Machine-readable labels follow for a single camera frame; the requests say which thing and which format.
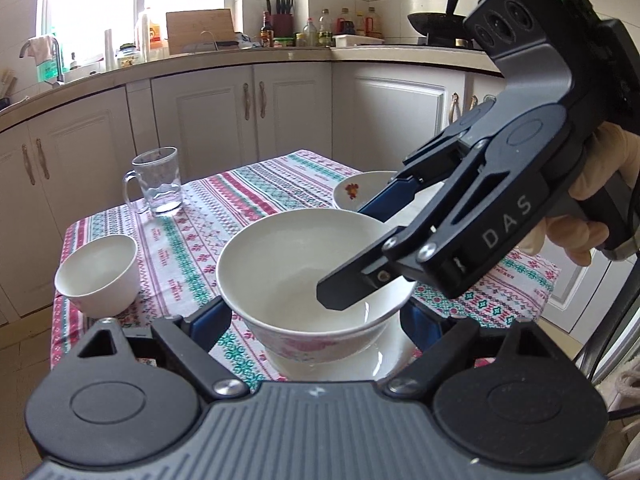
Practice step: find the green dish soap bottle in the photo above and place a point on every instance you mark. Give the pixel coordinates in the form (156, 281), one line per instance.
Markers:
(50, 69)

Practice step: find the dark sauce bottle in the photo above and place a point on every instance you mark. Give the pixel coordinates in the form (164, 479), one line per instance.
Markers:
(266, 30)

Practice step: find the orange box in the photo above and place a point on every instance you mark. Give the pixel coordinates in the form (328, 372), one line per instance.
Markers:
(156, 35)

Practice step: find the orange liquid bottle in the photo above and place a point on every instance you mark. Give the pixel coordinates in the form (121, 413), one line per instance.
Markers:
(371, 21)

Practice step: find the black wok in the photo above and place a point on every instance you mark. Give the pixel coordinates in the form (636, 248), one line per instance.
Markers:
(435, 22)

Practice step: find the clear glass mug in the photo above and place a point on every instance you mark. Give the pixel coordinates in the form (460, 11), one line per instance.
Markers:
(155, 180)

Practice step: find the slim white bottle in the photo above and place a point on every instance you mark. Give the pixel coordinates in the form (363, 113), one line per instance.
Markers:
(109, 50)

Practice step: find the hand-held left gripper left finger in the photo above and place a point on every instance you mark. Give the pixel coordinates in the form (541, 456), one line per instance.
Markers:
(212, 322)

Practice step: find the yellow oil bottle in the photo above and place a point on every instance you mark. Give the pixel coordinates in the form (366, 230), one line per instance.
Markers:
(326, 27)

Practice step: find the patterned striped tablecloth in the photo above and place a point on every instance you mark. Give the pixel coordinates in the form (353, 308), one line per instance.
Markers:
(200, 240)

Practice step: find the small white bowl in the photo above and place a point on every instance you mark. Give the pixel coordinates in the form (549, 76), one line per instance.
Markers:
(95, 270)

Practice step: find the printed label jar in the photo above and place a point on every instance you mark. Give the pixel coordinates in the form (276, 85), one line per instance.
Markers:
(127, 56)

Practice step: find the clear condiment bottle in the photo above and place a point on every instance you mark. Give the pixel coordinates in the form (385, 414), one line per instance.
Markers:
(310, 32)

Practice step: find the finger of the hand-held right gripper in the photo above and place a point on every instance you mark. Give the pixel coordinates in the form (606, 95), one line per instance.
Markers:
(360, 270)
(395, 195)

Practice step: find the wooden cutting board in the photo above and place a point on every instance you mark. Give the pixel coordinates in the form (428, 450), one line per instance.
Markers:
(200, 30)

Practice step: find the metal sink faucet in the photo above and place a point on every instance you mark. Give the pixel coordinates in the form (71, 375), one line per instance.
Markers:
(59, 60)

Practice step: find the red knife block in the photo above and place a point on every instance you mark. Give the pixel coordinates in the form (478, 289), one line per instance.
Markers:
(282, 22)

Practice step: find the large white bowl pink print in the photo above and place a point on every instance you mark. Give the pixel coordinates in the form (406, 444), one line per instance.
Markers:
(280, 270)

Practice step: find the white floral plate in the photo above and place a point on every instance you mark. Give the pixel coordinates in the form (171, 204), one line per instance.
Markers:
(372, 182)
(390, 355)

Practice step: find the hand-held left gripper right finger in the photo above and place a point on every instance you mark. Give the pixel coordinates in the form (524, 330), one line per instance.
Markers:
(417, 327)

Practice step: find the white kitchen cabinets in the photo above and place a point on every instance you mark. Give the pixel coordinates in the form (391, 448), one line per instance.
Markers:
(290, 110)

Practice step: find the white rectangular container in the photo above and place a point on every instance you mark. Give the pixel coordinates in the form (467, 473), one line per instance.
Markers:
(357, 40)

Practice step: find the person's right hand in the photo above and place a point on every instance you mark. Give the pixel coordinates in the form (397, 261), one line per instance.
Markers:
(595, 175)

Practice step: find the cloth on faucet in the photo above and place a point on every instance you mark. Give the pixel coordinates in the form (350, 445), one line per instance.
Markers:
(40, 47)

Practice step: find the beige kitchen countertop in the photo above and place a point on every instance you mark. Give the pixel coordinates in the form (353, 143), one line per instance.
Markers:
(280, 55)

